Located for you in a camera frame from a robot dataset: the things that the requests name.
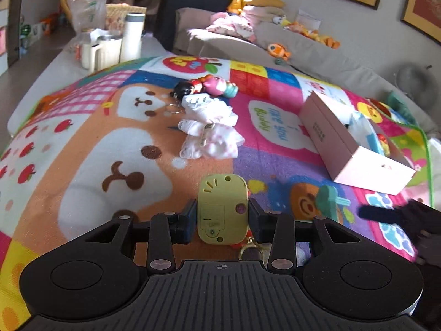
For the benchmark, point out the white lace doll dress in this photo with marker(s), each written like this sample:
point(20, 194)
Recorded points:
point(213, 110)

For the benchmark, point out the orange tiger plush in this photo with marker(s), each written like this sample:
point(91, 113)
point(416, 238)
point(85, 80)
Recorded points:
point(317, 34)

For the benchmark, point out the colourful printed blanket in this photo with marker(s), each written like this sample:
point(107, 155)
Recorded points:
point(86, 144)

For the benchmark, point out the white pitcher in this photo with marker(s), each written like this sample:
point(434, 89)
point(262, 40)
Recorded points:
point(103, 53)

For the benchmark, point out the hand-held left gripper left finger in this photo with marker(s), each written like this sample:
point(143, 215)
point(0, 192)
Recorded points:
point(186, 221)

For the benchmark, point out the light blue white packet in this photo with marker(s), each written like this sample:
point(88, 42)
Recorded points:
point(361, 127)

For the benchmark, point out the black aquarium cabinet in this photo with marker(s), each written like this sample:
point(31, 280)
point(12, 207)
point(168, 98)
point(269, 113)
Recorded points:
point(186, 17)

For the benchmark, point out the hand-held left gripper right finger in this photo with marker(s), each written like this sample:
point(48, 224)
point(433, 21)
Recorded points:
point(256, 221)

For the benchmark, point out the pink-haired doll figure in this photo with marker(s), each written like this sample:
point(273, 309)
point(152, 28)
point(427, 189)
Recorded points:
point(220, 85)

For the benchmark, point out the pink cardboard box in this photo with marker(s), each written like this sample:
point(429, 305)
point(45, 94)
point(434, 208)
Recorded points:
point(330, 138)

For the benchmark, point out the small duck plush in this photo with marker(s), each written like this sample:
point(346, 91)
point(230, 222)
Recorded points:
point(280, 19)

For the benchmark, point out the clear plastic bag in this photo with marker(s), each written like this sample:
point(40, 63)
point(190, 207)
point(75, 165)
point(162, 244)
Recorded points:
point(86, 7)

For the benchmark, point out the white thermos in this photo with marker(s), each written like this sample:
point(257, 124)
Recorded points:
point(132, 38)

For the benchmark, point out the orange fish plush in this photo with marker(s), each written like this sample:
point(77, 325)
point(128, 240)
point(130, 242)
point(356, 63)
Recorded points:
point(277, 51)

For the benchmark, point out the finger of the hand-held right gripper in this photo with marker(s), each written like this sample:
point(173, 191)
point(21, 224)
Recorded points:
point(375, 212)

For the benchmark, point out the pink white lace cloth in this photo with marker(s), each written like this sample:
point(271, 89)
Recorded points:
point(212, 143)

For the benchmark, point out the beige sofa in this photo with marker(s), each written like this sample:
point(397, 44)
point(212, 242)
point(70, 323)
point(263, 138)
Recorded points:
point(310, 51)

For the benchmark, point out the mint green toy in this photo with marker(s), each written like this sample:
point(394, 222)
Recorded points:
point(325, 198)

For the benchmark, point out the pink white clothing pile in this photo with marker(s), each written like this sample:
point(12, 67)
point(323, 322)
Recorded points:
point(231, 26)

